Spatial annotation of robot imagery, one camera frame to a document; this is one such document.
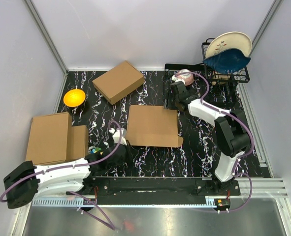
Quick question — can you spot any cream floral plate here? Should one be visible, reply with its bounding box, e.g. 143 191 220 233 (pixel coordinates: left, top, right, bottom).
205 31 252 58

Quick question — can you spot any black wire dish rack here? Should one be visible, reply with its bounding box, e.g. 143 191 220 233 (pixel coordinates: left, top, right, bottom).
163 37 251 109

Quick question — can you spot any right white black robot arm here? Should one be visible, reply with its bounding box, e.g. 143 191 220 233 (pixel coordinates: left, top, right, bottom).
169 81 254 195

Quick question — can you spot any blue leaf plate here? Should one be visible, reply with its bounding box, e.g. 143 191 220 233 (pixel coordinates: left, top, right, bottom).
203 48 251 74

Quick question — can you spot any pink patterned bowl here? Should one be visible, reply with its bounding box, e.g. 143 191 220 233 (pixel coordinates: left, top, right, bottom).
176 69 194 86

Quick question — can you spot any small cardboard box left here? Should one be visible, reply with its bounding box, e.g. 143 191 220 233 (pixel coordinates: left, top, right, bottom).
66 125 89 162

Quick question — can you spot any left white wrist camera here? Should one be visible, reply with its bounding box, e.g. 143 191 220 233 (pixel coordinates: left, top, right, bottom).
109 128 127 146

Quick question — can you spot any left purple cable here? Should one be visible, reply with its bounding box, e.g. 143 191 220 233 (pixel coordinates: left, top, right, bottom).
0 120 123 231

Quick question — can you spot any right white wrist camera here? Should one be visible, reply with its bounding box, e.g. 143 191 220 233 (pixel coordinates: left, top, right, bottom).
171 75 186 84

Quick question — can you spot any purple cable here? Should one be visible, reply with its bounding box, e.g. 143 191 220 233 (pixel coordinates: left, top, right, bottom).
0 120 123 231
179 71 255 213

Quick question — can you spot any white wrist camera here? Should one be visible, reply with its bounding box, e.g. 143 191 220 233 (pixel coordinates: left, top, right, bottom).
109 128 127 146
171 75 186 84

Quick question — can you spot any beige cup in rack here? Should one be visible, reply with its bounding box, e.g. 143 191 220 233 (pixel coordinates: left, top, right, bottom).
211 75 229 86

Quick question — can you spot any rainbow flower toy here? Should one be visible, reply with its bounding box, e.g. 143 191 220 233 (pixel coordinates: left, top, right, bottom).
89 147 101 154

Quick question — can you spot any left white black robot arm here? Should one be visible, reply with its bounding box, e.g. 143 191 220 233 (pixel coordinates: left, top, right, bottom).
0 144 132 209

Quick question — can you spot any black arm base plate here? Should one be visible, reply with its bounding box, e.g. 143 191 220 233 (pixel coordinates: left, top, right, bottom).
77 177 241 196

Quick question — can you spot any large cardboard box left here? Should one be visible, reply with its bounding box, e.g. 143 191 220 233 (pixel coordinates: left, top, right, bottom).
26 112 71 165

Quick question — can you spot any closed cardboard box back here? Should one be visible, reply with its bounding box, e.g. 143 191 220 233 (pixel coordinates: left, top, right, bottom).
93 61 145 105

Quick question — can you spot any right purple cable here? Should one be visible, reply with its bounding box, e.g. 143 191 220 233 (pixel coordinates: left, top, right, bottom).
179 71 255 213

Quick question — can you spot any orange bowl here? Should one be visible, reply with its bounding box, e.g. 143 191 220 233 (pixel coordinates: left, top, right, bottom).
63 89 86 108

